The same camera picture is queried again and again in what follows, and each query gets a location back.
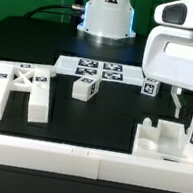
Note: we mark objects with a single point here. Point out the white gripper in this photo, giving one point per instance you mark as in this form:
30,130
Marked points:
168,57

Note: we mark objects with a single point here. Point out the white chair seat part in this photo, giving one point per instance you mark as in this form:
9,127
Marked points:
167,141

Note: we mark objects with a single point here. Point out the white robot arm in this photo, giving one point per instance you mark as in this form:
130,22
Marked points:
109,22

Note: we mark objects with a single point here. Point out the white chair back part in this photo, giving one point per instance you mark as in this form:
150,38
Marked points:
33,79

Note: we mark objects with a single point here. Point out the small white tagged cube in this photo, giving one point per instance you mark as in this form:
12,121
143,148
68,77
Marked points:
150,87

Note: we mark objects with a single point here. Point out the white front rail wall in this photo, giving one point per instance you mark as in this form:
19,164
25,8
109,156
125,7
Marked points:
95,164

